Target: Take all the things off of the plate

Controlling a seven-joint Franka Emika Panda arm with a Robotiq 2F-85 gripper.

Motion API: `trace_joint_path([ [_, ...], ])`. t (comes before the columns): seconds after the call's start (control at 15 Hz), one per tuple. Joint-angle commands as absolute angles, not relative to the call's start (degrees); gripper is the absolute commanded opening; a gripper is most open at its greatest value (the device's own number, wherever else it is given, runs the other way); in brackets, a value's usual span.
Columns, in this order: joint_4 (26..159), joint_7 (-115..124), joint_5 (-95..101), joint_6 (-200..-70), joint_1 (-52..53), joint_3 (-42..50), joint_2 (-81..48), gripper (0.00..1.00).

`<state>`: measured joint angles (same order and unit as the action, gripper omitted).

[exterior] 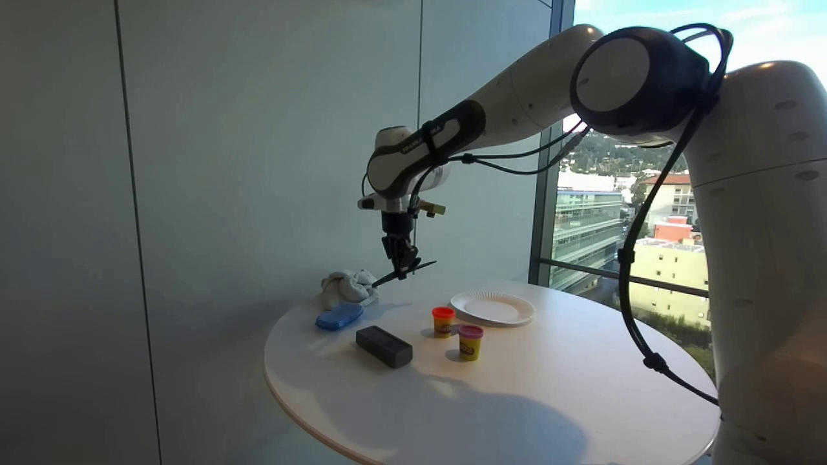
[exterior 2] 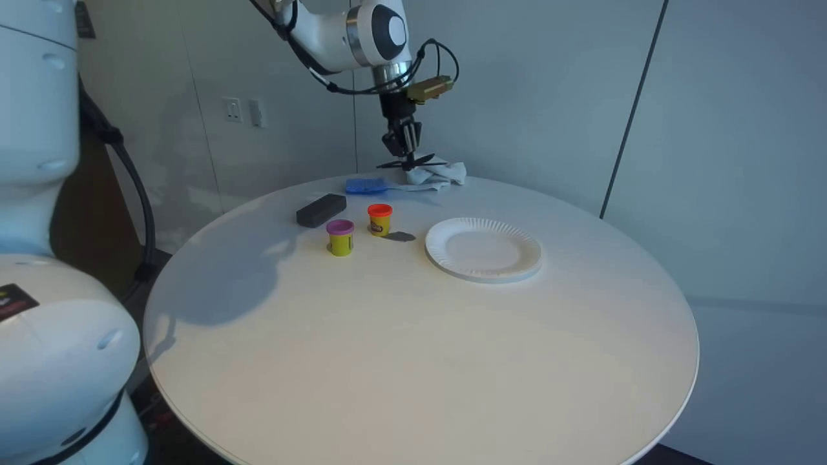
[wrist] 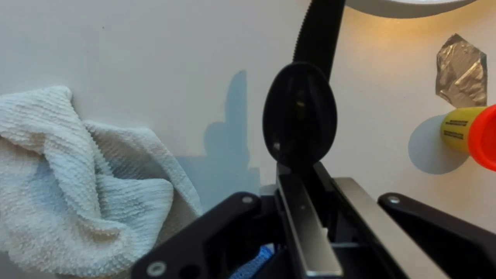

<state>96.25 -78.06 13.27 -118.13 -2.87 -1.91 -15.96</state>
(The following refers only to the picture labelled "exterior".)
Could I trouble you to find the white paper plate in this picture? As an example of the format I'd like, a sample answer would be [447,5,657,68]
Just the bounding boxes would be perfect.
[447,290,539,329]

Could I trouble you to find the thin black camera cable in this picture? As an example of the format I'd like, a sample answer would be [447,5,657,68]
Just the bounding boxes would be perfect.
[409,120,598,210]

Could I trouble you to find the balcony railing bar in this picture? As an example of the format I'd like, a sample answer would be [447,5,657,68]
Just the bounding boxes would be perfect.
[539,256,713,301]

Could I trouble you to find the black plastic spoon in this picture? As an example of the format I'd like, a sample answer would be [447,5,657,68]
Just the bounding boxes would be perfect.
[369,266,413,290]

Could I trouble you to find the cream flat roof building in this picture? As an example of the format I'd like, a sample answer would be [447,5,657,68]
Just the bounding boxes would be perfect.
[629,231,713,332]

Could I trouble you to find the window frame post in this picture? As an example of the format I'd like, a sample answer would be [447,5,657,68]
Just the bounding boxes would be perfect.
[526,0,580,288]

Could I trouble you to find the yellow tub orange lid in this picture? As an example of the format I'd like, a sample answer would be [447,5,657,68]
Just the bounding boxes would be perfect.
[430,306,458,339]

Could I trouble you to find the yellow tub purple lid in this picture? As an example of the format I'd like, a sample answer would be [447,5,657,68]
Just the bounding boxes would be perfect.
[455,323,487,365]

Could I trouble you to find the dark grey rectangular block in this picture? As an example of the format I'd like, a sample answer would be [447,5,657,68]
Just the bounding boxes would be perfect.
[354,323,416,372]

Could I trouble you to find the glass office building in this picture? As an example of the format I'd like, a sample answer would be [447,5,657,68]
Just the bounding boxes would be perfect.
[552,184,629,301]

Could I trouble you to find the white crumpled cloth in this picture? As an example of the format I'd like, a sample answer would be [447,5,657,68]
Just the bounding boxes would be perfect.
[315,270,382,314]

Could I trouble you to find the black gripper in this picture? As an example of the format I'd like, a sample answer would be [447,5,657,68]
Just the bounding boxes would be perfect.
[381,212,425,274]

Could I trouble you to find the white building red roof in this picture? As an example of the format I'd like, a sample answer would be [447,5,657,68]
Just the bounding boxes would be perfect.
[650,169,696,222]

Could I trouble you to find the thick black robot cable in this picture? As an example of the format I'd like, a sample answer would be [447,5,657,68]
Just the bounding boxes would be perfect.
[617,23,736,408]

